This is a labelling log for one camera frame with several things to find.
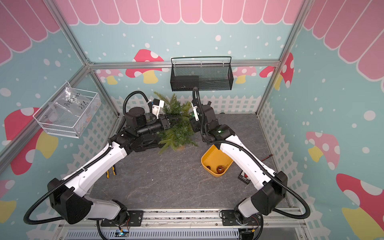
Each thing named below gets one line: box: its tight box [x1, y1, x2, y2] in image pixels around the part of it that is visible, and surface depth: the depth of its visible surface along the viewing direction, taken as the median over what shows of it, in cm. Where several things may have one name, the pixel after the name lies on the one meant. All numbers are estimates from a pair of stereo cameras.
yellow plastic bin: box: [200, 144, 234, 177], surface depth 96 cm
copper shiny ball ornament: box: [216, 165, 225, 174], surface depth 90 cm
